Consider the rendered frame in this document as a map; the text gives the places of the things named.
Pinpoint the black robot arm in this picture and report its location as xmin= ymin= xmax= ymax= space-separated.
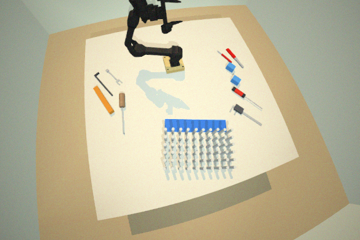
xmin=124 ymin=0 xmax=182 ymax=67

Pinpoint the blue flat strip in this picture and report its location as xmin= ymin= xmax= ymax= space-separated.
xmin=165 ymin=119 xmax=226 ymax=133

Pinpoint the small blue block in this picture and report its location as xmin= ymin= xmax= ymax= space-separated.
xmin=230 ymin=75 xmax=242 ymax=86
xmin=225 ymin=63 xmax=236 ymax=73

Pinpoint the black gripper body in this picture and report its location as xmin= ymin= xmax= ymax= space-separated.
xmin=157 ymin=0 xmax=172 ymax=34

